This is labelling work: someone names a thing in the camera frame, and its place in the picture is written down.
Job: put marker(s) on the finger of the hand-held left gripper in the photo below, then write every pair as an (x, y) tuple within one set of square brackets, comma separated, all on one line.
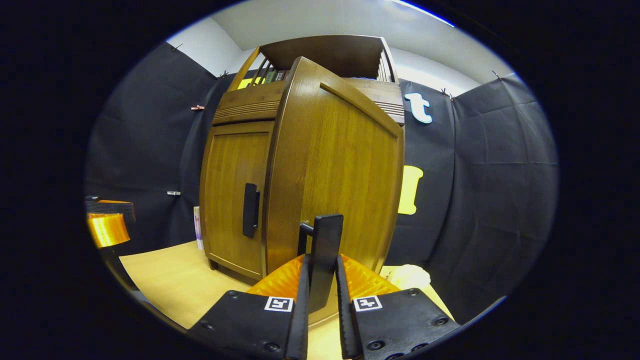
[(112, 207), (107, 230)]

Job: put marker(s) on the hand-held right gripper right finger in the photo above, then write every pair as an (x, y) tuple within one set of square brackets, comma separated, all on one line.
[(345, 325)]

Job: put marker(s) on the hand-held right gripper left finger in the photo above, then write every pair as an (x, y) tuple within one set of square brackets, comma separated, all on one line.
[(300, 320)]

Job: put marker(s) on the wooden shoe cabinet door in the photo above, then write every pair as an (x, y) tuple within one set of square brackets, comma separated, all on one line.
[(230, 190), (335, 165)]

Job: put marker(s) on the wooden double-door shoe cabinet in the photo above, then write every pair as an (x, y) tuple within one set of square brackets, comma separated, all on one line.
[(330, 52)]

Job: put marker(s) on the white crumpled cloth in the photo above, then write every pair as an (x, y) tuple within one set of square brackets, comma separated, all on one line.
[(409, 276)]

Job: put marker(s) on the black backdrop cloth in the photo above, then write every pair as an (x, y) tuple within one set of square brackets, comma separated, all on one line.
[(480, 200)]

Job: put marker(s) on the brown book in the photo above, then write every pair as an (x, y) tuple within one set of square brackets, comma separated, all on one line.
[(280, 75)]

